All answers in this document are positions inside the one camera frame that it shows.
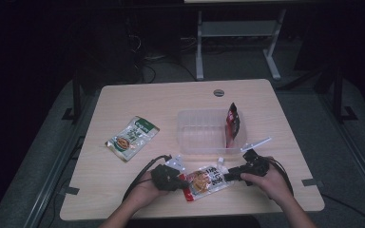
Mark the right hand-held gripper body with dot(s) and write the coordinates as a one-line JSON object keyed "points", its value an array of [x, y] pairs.
{"points": [[253, 166]]}

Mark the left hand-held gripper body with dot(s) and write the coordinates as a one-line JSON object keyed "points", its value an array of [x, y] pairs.
{"points": [[166, 179]]}

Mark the red and white snack packet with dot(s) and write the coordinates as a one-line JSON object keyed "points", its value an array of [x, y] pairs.
{"points": [[206, 182]]}

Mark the red and black snack packet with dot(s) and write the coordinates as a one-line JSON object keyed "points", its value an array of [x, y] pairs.
{"points": [[233, 125]]}

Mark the clear plastic container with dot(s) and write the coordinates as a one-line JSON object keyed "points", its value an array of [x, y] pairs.
{"points": [[202, 131]]}

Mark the person's left hand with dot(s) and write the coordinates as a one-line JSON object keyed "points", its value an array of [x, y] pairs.
{"points": [[145, 190]]}

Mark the person's right hand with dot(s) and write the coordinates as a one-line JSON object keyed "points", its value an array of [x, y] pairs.
{"points": [[271, 185]]}

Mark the green and white snack packet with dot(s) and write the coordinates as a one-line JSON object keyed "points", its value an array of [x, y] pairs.
{"points": [[132, 137]]}

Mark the grey tape strip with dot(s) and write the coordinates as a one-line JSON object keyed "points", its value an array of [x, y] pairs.
{"points": [[69, 190], [313, 182]]}

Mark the grey round table grommet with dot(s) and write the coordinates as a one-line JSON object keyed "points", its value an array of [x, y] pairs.
{"points": [[218, 92]]}

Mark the black metal stand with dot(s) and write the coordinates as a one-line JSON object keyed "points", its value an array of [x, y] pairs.
{"points": [[338, 95], [76, 95]]}

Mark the white metal stand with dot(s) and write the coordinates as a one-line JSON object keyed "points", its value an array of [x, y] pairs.
{"points": [[237, 28]]}

